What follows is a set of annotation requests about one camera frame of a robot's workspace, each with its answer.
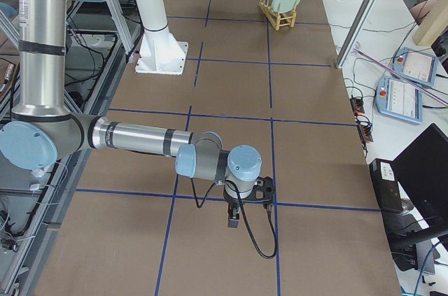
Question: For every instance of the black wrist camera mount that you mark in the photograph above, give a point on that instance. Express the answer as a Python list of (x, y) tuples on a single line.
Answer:
[(263, 192)]

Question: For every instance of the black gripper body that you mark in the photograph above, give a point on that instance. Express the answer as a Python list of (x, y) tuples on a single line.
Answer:
[(232, 202)]

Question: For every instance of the black desktop box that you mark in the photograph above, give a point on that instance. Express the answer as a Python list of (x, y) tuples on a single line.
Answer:
[(385, 186)]

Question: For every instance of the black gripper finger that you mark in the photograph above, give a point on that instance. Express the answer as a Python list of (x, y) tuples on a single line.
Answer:
[(232, 217)]

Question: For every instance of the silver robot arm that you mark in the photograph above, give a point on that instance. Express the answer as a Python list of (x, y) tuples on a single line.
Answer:
[(196, 155)]

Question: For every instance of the far teach pendant tablet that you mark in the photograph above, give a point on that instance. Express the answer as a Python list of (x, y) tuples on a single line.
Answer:
[(416, 66)]

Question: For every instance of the black computer monitor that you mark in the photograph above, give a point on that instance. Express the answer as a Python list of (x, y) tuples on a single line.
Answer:
[(421, 169)]

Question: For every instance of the aluminium side frame rail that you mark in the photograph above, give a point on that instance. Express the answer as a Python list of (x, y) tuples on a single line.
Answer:
[(43, 132)]

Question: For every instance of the wooden dish rack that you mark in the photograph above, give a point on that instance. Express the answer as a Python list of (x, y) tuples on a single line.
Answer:
[(278, 19)]

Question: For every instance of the orange black connector block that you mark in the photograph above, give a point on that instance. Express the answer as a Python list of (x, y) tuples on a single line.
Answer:
[(357, 105)]

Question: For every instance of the light green ceramic plate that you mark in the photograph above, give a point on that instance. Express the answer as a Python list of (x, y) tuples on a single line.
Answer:
[(284, 6)]

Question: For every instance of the pink reacher grabber stick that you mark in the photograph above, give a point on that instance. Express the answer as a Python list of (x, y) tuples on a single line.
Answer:
[(402, 78)]

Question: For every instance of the white camera pillar base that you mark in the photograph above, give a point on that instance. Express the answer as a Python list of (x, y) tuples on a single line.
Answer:
[(160, 52)]

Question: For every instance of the aluminium frame post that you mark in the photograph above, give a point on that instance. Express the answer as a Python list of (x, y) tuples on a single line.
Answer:
[(354, 31)]

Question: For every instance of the near teach pendant tablet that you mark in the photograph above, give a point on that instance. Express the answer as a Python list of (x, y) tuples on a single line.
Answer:
[(399, 100)]

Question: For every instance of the teach pendant tablet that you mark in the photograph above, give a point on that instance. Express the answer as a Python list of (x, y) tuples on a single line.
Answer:
[(399, 100), (416, 66)]

